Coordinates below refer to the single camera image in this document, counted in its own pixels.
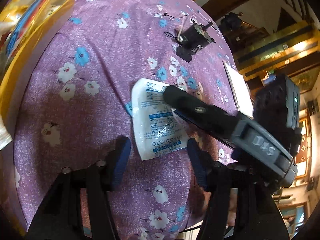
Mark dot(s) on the white paper sheet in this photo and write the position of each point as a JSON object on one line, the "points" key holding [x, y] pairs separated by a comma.
{"points": [[240, 91]]}

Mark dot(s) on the purple floral tablecloth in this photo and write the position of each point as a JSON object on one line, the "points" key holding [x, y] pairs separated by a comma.
{"points": [[78, 101]]}

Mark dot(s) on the white desiccant packet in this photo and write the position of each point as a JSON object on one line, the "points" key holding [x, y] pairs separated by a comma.
{"points": [[156, 130]]}

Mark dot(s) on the yellow taped foam box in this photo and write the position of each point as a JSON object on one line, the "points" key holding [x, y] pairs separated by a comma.
{"points": [[23, 24]]}

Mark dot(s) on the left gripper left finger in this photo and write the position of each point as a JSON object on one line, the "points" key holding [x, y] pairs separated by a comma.
{"points": [[116, 162]]}

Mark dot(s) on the black electric motor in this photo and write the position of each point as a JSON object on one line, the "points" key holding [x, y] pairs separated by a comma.
{"points": [[195, 38]]}

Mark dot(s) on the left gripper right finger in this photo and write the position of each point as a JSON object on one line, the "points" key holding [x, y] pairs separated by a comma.
{"points": [[205, 169]]}

